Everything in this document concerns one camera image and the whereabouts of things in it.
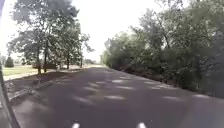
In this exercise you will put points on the grey asphalt road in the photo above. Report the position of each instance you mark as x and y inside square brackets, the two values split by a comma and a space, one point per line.
[110, 106]

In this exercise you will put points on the dense wood of trees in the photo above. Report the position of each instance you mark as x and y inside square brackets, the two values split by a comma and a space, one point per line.
[173, 50]

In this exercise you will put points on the low brown building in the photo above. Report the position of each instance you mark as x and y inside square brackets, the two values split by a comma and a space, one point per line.
[46, 66]

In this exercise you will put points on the row of trees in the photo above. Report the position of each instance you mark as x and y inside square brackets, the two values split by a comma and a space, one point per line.
[50, 36]

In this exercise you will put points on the pale kerb strip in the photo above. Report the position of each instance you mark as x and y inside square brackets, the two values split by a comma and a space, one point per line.
[25, 90]

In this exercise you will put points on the green grass field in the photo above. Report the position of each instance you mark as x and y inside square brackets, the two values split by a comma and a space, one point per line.
[18, 70]

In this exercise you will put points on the small conical tree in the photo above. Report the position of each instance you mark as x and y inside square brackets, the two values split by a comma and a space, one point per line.
[9, 62]

